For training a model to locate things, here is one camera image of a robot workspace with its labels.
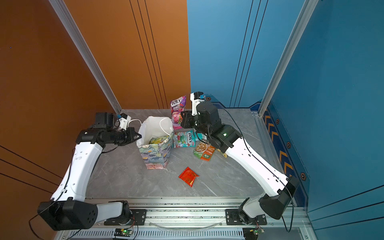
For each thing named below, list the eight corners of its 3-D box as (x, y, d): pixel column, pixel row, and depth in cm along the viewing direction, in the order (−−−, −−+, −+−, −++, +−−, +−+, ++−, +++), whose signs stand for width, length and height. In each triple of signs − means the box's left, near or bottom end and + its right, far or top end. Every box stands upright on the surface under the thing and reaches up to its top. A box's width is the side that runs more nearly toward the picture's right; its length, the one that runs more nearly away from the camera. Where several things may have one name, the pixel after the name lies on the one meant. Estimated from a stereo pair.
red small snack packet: (179, 177, 88) (179, 175, 87) (187, 167, 92) (187, 166, 90) (191, 187, 85) (191, 185, 83) (199, 177, 89) (199, 175, 87)
